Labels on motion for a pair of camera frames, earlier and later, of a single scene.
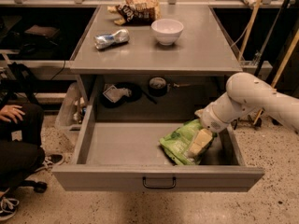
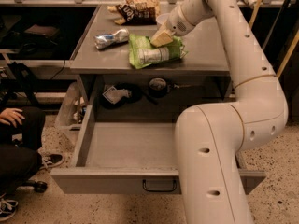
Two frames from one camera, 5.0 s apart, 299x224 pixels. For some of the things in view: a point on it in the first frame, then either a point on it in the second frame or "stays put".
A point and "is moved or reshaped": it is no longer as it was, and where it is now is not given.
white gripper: (210, 120) to (176, 23)
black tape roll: (158, 86) stays put
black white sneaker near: (7, 207) stays put
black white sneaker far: (51, 160) stays put
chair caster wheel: (40, 187) stays put
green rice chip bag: (177, 143) is moved or reshaped
